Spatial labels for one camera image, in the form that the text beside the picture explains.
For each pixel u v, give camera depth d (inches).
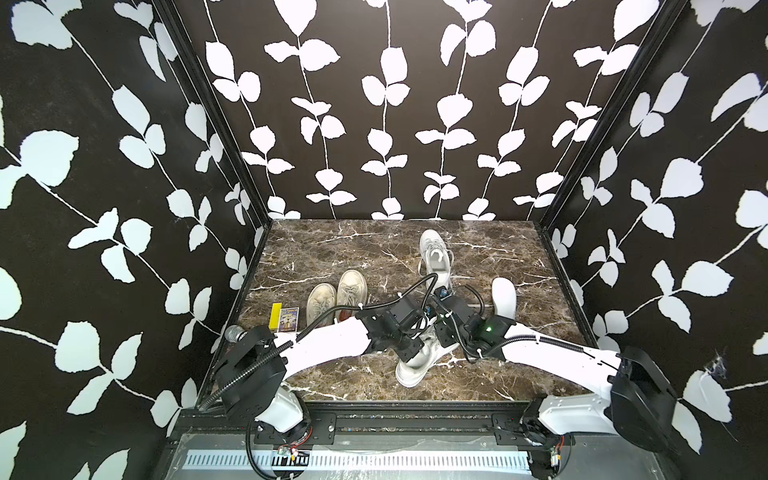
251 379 16.6
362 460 27.6
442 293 29.2
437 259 38.6
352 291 36.3
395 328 24.7
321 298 36.8
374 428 29.6
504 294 38.9
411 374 29.4
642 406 15.5
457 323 24.2
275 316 36.6
